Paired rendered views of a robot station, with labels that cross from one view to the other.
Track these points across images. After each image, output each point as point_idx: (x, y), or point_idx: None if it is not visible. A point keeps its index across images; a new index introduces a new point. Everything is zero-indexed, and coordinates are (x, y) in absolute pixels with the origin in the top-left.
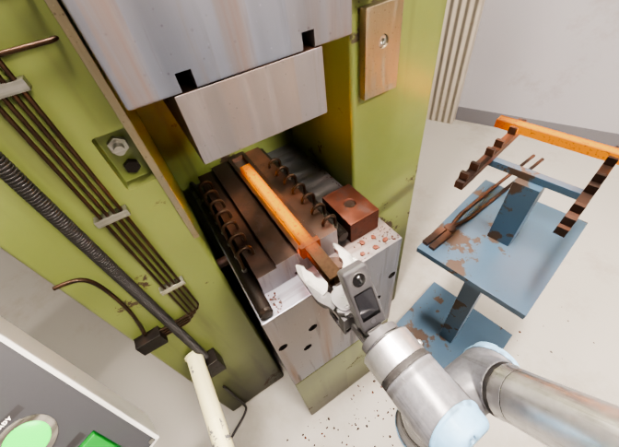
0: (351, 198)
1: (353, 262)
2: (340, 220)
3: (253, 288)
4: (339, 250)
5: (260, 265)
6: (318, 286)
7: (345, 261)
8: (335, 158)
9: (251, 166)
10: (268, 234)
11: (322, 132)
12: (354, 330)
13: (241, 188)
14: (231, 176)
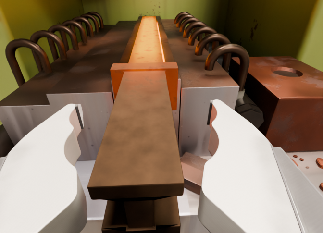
0: (292, 68)
1: (272, 169)
2: (252, 95)
3: (0, 133)
4: (223, 110)
5: (32, 91)
6: (20, 190)
7: (233, 150)
8: (275, 33)
9: (156, 20)
10: (100, 60)
11: None
12: None
13: (128, 30)
14: (129, 25)
